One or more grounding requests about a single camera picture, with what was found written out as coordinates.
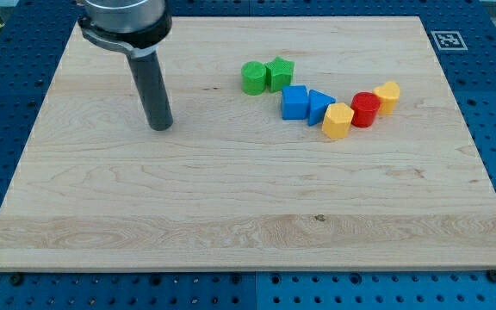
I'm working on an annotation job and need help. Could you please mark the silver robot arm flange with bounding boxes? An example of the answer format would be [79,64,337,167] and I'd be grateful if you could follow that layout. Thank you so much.
[78,0,172,59]

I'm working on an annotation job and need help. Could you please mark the blue cube block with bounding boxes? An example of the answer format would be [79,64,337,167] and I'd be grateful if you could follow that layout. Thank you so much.
[282,85,309,120]

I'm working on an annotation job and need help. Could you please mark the light wooden board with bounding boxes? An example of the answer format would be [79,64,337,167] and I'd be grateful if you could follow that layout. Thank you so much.
[0,16,496,273]

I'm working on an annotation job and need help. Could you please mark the green cylinder block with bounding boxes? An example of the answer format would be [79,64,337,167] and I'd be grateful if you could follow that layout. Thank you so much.
[241,61,267,96]

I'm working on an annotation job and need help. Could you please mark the blue triangle block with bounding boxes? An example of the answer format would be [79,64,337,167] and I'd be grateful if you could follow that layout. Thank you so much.
[307,90,336,127]

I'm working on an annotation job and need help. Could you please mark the green star block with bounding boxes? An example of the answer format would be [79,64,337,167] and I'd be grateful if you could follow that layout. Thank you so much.
[264,56,295,93]

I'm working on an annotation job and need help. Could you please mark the yellow hexagon block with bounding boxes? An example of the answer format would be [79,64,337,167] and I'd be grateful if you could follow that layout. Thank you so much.
[321,102,355,140]

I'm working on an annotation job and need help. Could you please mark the red cylinder block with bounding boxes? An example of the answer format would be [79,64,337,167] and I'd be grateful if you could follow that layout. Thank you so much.
[350,92,381,127]

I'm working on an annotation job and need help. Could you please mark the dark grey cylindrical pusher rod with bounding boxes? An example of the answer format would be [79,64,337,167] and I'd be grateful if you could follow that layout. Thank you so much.
[127,52,173,131]

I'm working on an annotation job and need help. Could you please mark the yellow heart block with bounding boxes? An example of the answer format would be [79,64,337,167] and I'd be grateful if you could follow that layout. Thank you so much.
[373,81,400,115]

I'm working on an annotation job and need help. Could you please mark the white fiducial marker tag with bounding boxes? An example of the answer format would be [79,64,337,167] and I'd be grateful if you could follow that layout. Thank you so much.
[431,30,468,51]

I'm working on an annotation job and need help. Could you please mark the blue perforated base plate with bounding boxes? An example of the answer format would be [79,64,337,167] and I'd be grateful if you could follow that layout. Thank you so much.
[0,1,496,309]

